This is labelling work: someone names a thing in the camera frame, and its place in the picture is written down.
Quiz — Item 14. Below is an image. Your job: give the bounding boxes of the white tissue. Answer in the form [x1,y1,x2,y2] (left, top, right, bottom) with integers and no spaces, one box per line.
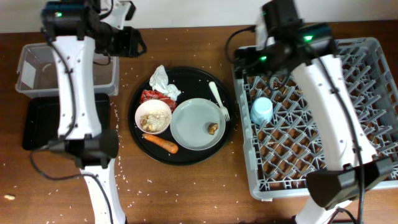
[149,65,181,101]

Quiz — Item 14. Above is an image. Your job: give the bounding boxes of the light blue plastic cup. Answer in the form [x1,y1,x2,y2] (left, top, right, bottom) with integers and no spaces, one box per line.
[250,97,273,125]

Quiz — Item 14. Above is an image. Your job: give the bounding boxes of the red snack wrapper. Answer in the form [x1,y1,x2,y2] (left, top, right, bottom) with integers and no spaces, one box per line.
[139,90,177,112]

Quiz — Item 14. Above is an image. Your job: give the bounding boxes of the brown food scrap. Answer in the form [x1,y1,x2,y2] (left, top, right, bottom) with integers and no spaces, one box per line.
[207,123,218,135]

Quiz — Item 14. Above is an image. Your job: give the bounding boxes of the pink bowl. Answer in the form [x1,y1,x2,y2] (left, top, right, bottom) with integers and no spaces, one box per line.
[134,100,172,135]

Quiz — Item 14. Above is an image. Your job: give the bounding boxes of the rice and nut leftovers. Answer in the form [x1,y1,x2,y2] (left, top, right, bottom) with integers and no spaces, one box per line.
[140,109,170,133]

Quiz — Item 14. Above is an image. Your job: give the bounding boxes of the grey plastic plate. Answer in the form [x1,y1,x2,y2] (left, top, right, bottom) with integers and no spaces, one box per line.
[170,98,226,151]

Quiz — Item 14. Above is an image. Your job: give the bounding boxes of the orange carrot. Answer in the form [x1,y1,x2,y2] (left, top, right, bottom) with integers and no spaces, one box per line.
[142,133,178,154]

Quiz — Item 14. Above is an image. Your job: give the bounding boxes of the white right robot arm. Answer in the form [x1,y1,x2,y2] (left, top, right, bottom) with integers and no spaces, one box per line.
[231,0,397,223]

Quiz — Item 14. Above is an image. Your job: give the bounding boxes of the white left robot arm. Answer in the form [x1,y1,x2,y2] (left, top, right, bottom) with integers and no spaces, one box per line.
[39,0,147,223]

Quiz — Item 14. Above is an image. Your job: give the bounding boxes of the grey dishwasher rack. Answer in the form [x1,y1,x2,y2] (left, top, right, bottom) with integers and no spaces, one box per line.
[233,37,397,201]

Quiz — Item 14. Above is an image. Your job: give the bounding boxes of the clear plastic waste bin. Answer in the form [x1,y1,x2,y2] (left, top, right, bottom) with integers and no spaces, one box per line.
[16,43,119,98]

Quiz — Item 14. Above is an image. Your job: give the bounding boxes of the white plastic fork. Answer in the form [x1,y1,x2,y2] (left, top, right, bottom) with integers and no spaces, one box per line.
[208,82,230,121]

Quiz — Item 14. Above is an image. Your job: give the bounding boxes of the round black serving tray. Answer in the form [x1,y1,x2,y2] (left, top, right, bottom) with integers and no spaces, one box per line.
[127,67,236,166]

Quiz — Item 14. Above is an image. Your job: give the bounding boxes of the black rectangular food tray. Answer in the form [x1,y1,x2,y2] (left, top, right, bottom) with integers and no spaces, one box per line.
[22,93,110,151]

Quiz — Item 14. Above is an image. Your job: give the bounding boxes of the peanut on table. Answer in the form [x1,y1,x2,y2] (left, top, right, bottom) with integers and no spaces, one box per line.
[4,194,16,200]

